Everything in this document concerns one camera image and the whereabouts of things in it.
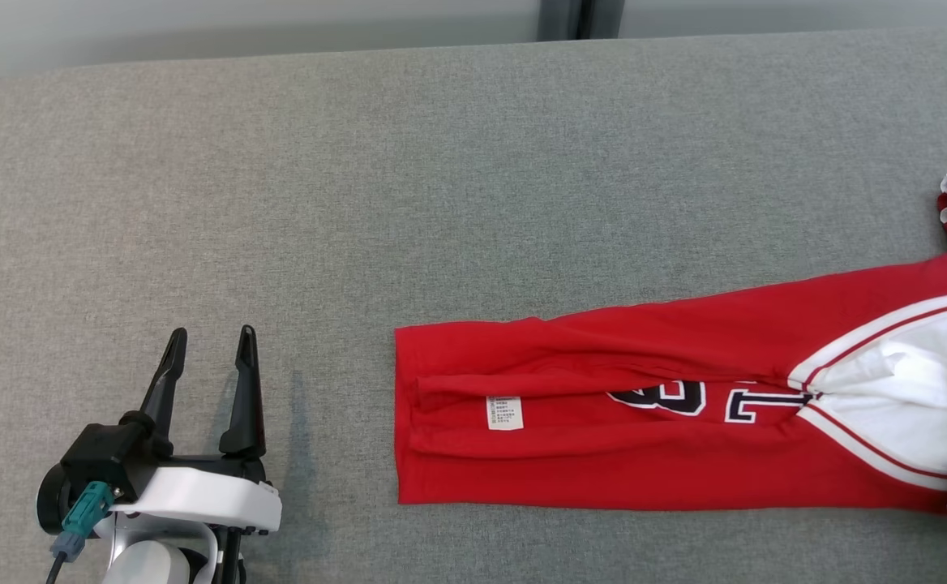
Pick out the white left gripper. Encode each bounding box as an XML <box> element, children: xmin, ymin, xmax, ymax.
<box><xmin>36</xmin><ymin>325</ymin><xmax>283</xmax><ymax>536</ymax></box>

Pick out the red and white jersey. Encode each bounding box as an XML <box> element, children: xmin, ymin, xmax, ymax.
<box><xmin>394</xmin><ymin>253</ymin><xmax>947</xmax><ymax>513</ymax></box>

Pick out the left cable with teal connector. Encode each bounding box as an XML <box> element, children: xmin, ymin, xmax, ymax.
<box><xmin>45</xmin><ymin>481</ymin><xmax>115</xmax><ymax>584</ymax></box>

